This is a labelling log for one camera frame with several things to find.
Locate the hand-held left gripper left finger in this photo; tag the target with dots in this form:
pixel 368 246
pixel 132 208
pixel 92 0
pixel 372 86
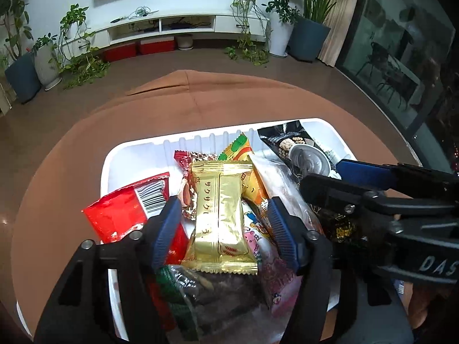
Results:
pixel 166 229

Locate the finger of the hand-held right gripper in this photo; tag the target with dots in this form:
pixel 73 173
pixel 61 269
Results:
pixel 330 191
pixel 362 172

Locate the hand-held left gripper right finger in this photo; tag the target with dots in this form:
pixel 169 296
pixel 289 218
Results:
pixel 283 236

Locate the gold snack packet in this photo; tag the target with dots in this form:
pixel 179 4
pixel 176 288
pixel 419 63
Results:
pixel 215 215

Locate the black packet with bowl picture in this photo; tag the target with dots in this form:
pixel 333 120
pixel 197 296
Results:
pixel 287 143

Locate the white plastic tray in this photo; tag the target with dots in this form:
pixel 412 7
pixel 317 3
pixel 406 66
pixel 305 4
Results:
pixel 143 157

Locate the person's right hand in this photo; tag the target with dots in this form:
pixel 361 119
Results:
pixel 421 304

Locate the black yellow snack packet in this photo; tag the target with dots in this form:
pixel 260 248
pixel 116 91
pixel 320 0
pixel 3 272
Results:
pixel 340 229

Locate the brown red chocolate packet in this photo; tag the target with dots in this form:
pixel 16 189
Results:
pixel 184 186

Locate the clear plastic snack packet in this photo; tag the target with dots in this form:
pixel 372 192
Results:
pixel 283 186

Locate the pink cartoon snack packet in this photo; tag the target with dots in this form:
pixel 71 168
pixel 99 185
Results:
pixel 279 286

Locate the red snack packet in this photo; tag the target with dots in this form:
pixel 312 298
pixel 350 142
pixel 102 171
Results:
pixel 114 218

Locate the dark clear-window snack packet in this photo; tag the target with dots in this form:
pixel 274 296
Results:
pixel 222 301

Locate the orange green snack packet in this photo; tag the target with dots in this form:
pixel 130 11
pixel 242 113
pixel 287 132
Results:
pixel 238 148

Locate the black outdoor chair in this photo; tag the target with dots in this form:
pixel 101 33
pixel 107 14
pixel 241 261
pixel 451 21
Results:
pixel 380 59

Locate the glass sliding door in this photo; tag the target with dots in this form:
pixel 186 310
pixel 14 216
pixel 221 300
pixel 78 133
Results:
pixel 412 43

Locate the dark grey plant pot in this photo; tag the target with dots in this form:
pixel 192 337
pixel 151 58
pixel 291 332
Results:
pixel 21 77
pixel 308 41

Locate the beige curtain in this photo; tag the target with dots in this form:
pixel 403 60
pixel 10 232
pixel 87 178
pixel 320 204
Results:
pixel 340 18

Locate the tall white plant pot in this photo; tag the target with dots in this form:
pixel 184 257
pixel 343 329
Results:
pixel 281 37

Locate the red storage box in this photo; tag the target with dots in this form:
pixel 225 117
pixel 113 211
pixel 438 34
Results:
pixel 120 51
pixel 157 46

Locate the bushy small-leaf plant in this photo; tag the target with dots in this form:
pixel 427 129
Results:
pixel 281 7

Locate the small round plant pot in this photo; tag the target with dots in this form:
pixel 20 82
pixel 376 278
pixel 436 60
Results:
pixel 185 41

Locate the trailing vine plant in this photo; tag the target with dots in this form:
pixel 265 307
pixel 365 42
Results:
pixel 247 21
pixel 80 46

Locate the white television cabinet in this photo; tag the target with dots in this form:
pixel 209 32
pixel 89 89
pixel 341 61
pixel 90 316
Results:
pixel 200 25

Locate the small leafy plant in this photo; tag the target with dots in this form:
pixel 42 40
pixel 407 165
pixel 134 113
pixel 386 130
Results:
pixel 43 41

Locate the tall thin-stemmed plant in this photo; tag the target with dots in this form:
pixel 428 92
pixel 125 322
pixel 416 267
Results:
pixel 14 18

